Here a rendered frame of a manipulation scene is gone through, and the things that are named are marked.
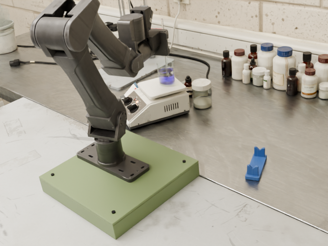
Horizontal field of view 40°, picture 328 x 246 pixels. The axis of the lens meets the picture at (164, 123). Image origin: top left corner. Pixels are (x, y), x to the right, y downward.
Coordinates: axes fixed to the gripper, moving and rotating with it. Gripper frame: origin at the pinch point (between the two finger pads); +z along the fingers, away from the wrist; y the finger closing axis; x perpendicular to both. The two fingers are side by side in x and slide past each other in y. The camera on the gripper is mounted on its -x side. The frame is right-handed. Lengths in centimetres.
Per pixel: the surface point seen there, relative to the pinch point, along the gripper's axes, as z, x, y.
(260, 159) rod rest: -20.4, 24.5, -33.0
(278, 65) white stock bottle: 20.7, 15.9, -28.9
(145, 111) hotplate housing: -10.6, 20.3, 3.3
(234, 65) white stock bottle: 26.0, 18.9, -12.9
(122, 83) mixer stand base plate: 13.8, 23.7, 24.8
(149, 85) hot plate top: -1.1, 16.3, 5.9
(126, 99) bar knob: -6.7, 19.2, 11.5
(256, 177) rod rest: -28, 25, -34
